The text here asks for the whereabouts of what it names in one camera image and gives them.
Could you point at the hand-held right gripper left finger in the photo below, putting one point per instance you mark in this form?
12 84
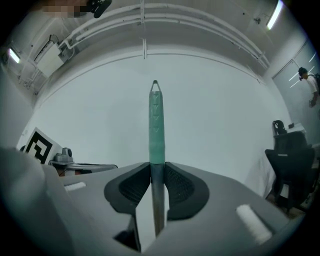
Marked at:
105 217

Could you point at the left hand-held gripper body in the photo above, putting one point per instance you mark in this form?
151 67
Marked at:
37 147

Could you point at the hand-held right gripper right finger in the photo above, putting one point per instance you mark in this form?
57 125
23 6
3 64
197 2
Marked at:
220 212

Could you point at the grey broom with green grip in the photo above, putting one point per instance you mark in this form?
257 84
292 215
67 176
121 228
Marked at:
157 130

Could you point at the black office chair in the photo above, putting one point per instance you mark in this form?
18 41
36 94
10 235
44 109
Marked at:
277 127
292 170

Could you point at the white electrical box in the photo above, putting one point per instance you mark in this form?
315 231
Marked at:
50 60

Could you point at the long ceiling light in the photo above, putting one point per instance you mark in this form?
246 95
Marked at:
13 55
273 15

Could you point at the white table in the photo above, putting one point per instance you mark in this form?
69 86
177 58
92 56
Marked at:
296 128

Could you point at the white ceiling pipe run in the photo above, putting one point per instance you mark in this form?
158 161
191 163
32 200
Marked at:
162 18

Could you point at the black head-worn camera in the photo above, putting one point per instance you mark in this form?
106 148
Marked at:
98 8

